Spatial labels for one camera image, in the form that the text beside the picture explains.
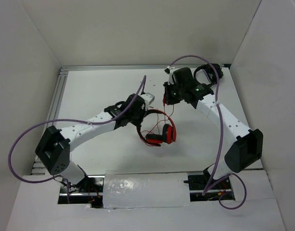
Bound red black headphones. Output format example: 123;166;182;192
136;109;177;147

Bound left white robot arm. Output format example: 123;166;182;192
35;93;155;192

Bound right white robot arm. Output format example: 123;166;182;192
163;67;263;189

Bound black headphones in corner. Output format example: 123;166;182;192
193;64;223;87

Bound white taped cover sheet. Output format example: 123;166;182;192
103;173;190;208

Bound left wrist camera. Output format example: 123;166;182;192
140;93;155;110

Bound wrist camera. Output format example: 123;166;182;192
140;93;155;110
164;66;178;85

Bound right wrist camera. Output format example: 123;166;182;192
164;66;178;85

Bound aluminium table frame rail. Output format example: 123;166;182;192
58;63;231;73

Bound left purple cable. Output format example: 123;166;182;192
8;75;147;205

